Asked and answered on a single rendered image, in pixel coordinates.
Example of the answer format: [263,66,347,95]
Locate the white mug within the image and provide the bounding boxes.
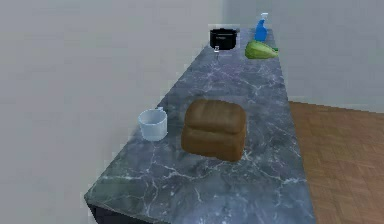
[137,106,169,142]

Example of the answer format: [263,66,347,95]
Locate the black cooking pot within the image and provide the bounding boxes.
[209,27,239,52]

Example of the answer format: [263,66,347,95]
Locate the blue spray bottle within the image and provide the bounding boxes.
[254,12,270,43]

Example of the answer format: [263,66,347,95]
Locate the green lettuce head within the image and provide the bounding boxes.
[244,40,280,61]

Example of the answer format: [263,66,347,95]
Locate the grey marble counter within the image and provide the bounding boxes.
[83,27,317,224]

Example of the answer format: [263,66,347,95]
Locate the brown bread loaf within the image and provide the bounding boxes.
[180,98,248,163]

